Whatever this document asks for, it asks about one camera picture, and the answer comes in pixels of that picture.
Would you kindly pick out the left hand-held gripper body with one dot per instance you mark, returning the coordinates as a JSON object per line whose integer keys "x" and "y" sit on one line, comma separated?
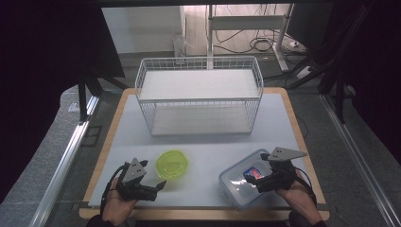
{"x": 134, "y": 176}

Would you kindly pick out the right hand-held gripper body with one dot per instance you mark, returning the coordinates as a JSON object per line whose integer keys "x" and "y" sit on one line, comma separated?
{"x": 277, "y": 176}

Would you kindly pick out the clear rectangular lidded food container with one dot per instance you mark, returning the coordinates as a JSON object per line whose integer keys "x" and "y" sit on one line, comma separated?
{"x": 239, "y": 186}

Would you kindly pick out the green round plastic container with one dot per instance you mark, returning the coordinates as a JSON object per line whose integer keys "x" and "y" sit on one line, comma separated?
{"x": 171, "y": 164}

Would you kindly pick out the person's right hand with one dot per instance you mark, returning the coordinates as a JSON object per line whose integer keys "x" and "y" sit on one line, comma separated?
{"x": 298, "y": 197}

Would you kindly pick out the person's left hand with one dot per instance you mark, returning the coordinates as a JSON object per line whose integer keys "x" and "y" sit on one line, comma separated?
{"x": 116, "y": 205}

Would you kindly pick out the white table mat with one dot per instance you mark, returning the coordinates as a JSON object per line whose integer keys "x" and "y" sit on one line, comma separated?
{"x": 201, "y": 148}

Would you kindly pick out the black metal stand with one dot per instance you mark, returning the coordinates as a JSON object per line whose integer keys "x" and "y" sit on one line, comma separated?
{"x": 82, "y": 97}
{"x": 339, "y": 97}

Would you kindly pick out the white power strip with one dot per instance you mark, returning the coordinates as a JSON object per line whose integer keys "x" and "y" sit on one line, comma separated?
{"x": 293, "y": 44}

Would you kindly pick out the black curtain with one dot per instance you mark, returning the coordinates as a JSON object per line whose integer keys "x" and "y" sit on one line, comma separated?
{"x": 375, "y": 63}
{"x": 41, "y": 78}

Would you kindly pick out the aluminium rail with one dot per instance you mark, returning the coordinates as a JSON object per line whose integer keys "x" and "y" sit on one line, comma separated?
{"x": 63, "y": 164}
{"x": 356, "y": 151}

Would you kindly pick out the white metal desk frame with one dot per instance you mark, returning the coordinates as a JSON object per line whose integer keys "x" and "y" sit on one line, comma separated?
{"x": 246, "y": 22}

